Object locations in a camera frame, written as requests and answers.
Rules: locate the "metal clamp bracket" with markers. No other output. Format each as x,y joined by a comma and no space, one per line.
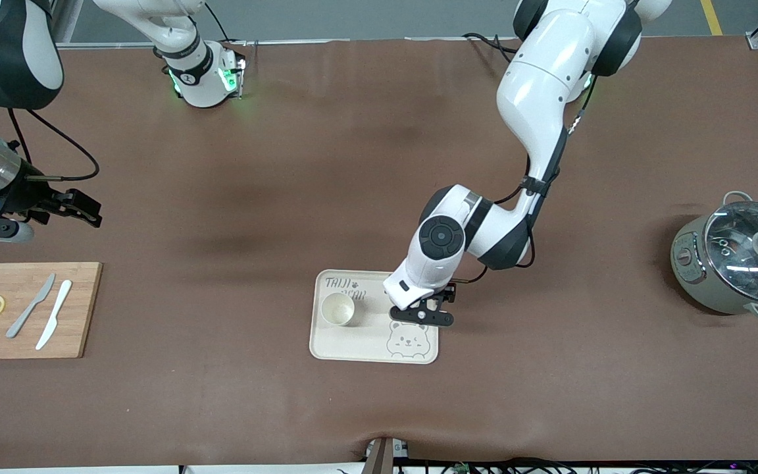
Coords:
379,459

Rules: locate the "wooden cutting board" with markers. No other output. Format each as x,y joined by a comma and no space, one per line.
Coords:
83,309

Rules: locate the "white plastic cup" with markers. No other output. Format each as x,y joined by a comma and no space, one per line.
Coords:
337,311

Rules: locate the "pale green electric cooking pot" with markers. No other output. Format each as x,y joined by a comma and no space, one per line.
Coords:
698,289

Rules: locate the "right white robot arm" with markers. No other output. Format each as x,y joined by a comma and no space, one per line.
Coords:
10,59

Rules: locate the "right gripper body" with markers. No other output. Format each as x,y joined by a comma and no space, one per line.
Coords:
25,195

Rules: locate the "cream tray with bear print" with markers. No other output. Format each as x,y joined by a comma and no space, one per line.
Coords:
366,345

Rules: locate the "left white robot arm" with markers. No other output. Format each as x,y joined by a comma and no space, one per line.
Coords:
543,85

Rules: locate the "grey plastic knife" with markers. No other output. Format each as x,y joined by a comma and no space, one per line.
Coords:
20,322

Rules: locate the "white plastic knife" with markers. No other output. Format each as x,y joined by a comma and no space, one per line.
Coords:
56,313

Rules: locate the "brown table mat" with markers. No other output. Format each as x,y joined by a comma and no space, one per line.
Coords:
287,197

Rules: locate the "glass pot lid with knob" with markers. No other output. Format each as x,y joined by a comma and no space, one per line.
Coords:
741,263

